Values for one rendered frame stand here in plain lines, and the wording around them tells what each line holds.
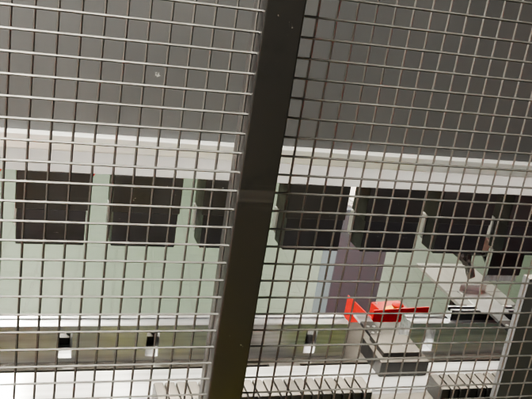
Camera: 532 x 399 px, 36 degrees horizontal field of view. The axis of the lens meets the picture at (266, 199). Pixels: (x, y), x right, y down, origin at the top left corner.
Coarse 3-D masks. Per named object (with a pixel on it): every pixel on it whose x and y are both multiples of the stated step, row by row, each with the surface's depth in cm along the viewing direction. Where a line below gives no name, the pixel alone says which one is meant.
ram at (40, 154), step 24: (0, 168) 165; (24, 168) 167; (72, 168) 170; (96, 168) 171; (120, 168) 173; (192, 168) 177; (288, 168) 184; (312, 168) 185; (336, 168) 187; (360, 168) 189; (480, 192) 201; (504, 192) 203; (528, 192) 205
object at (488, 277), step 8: (496, 256) 213; (512, 256) 215; (520, 256) 216; (488, 264) 214; (496, 264) 214; (504, 264) 215; (512, 264) 216; (520, 264) 217; (488, 272) 215; (496, 272) 215; (504, 272) 216; (512, 272) 217; (488, 280) 217; (504, 280) 218
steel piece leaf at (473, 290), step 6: (462, 288) 227; (468, 288) 228; (474, 288) 228; (462, 294) 225; (468, 294) 226; (474, 294) 226; (480, 294) 227; (486, 294) 227; (474, 300) 223; (480, 300) 223; (486, 300) 224; (480, 306) 219; (486, 306) 220; (492, 306) 221; (498, 306) 221
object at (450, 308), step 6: (450, 306) 217; (456, 306) 218; (462, 306) 218; (468, 306) 219; (474, 306) 219; (510, 306) 223; (450, 318) 216; (456, 318) 216; (462, 318) 217; (468, 318) 218; (474, 318) 218; (480, 318) 219; (492, 318) 220; (510, 318) 222
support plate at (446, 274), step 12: (420, 264) 242; (432, 264) 243; (444, 264) 244; (432, 276) 235; (444, 276) 236; (456, 276) 237; (480, 276) 240; (444, 288) 228; (456, 288) 229; (492, 288) 233; (456, 300) 221; (468, 300) 223; (504, 300) 226
